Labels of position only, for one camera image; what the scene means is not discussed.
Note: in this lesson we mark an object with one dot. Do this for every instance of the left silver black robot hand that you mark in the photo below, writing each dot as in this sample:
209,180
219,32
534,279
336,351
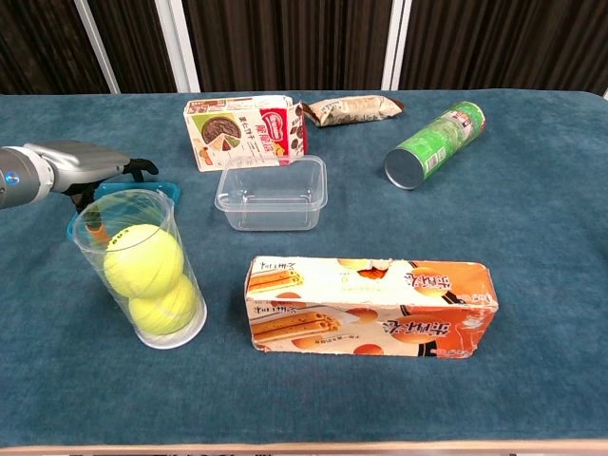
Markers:
76,161

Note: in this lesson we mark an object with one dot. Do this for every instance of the blue plastic lid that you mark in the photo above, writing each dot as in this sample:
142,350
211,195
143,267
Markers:
166,190

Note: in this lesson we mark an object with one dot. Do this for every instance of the red white snack carton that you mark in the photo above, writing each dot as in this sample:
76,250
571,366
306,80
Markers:
237,128

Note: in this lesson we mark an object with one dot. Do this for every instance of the clear plastic food container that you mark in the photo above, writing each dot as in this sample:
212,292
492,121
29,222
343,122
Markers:
271,199

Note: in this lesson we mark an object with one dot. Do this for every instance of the orange egg roll box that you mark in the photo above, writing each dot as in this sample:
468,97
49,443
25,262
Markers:
370,309

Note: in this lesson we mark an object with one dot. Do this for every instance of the clear tennis ball tube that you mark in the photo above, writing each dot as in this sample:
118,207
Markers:
157,209

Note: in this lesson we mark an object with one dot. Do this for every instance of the yellow tennis ball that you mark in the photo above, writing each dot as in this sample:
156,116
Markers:
166,309
142,261

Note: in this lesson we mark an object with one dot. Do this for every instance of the dark pleated curtain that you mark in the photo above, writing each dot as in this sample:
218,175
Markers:
294,43

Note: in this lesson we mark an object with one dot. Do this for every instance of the brown beige snack bar wrapper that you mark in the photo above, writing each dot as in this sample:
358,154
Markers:
356,109

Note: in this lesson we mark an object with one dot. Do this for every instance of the green chips can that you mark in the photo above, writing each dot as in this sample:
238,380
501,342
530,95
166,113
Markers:
437,142

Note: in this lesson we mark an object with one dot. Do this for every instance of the blue velvet table cloth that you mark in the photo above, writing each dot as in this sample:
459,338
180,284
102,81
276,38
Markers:
522,261

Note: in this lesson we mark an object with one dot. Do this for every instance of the thin grey frame post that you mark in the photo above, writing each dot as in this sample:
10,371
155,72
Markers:
97,47

